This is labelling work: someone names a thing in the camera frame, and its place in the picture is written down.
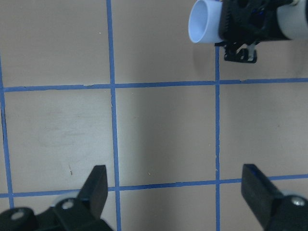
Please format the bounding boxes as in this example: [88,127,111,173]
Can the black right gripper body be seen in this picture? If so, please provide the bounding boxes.
[216,0,292,47]

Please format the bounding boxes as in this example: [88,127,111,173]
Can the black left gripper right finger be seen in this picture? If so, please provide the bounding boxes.
[241,164,283,229]

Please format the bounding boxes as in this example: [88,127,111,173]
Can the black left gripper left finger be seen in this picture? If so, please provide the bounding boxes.
[77,165,107,219]

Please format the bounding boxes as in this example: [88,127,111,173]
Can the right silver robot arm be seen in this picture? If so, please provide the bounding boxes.
[216,0,308,46]

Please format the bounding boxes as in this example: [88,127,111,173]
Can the light blue plastic cup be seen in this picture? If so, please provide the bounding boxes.
[188,0,223,43]

